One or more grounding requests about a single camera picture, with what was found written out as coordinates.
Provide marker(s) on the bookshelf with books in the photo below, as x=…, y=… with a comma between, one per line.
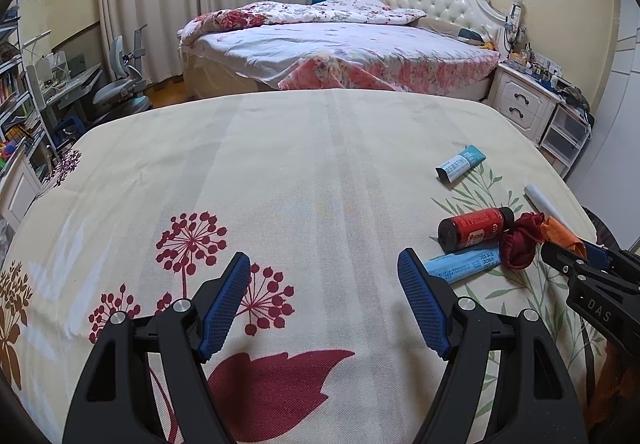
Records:
x=15, y=89

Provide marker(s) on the white sliding wardrobe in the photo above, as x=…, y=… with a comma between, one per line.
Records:
x=622, y=124

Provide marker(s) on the floral bed sheet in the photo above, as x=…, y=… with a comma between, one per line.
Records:
x=350, y=44

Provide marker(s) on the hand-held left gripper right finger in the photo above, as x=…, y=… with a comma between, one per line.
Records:
x=422, y=304

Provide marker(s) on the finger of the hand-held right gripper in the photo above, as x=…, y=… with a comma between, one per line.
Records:
x=597, y=255
x=562, y=256

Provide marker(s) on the grey desk chair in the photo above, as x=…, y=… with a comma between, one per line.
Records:
x=117, y=89

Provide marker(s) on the plain orange plastic bag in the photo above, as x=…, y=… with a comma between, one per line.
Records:
x=557, y=231

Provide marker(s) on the cream floral tablecloth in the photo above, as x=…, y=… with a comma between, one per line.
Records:
x=300, y=174

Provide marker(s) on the teal and white tube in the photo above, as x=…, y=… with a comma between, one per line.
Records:
x=462, y=163

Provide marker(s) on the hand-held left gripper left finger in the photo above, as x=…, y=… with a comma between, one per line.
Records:
x=222, y=309

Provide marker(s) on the group of small bottles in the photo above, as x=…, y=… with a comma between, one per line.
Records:
x=535, y=66

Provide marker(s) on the clear plastic drawer unit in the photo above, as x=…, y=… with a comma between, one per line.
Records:
x=562, y=134

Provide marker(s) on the dark red bag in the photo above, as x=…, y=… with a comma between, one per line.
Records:
x=520, y=244

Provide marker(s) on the person's right forearm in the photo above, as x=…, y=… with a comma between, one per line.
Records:
x=615, y=374

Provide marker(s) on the pillow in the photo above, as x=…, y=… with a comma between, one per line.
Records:
x=445, y=26

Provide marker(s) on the white nightstand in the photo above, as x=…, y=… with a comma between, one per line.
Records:
x=520, y=99

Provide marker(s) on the dark bottle red label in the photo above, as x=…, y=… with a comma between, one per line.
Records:
x=472, y=230

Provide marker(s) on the white low cabinet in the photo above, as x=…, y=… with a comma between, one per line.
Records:
x=20, y=184

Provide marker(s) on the floral quilt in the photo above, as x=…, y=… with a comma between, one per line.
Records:
x=310, y=11

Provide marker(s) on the blue tube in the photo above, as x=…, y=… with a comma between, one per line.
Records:
x=460, y=268

